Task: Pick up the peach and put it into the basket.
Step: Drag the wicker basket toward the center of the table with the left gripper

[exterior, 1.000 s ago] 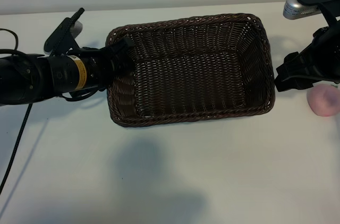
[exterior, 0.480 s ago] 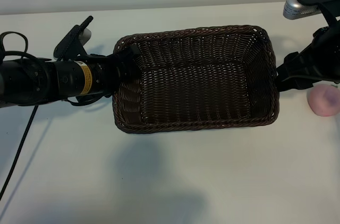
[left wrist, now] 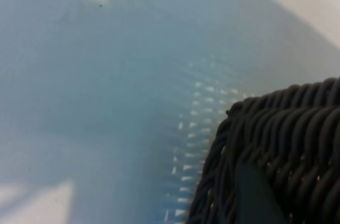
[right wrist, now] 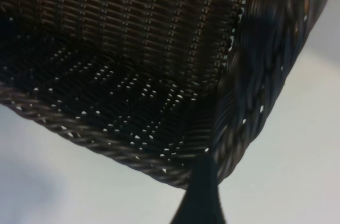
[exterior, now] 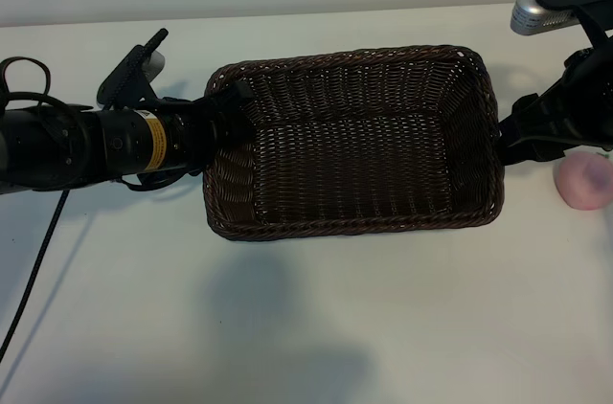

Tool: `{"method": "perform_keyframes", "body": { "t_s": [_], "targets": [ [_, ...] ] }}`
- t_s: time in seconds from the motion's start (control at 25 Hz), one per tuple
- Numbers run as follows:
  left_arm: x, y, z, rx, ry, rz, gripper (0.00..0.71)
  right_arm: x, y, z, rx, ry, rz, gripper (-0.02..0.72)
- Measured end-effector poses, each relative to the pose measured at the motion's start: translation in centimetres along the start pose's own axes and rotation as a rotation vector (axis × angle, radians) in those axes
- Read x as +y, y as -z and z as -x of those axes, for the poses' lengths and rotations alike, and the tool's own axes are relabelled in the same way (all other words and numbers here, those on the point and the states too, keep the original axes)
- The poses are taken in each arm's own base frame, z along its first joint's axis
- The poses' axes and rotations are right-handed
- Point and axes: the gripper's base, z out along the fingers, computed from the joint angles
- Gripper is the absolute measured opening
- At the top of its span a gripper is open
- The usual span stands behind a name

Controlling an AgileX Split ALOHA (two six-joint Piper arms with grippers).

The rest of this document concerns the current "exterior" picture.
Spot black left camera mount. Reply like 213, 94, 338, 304
98, 28, 170, 111

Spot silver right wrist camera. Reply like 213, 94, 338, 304
511, 0, 583, 35

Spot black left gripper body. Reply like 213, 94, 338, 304
167, 95, 229, 175

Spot black braided cable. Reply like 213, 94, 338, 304
0, 188, 71, 362

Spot pink peach with green leaf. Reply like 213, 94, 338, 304
553, 150, 613, 211

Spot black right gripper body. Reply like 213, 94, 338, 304
516, 47, 600, 154

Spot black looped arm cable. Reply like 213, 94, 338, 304
0, 56, 53, 111

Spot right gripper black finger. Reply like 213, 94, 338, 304
497, 92, 546, 149
500, 139, 567, 167

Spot dark brown wicker basket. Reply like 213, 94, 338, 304
204, 44, 507, 242

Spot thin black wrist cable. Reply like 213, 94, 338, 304
117, 168, 202, 193

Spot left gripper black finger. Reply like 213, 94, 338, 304
217, 80, 256, 143

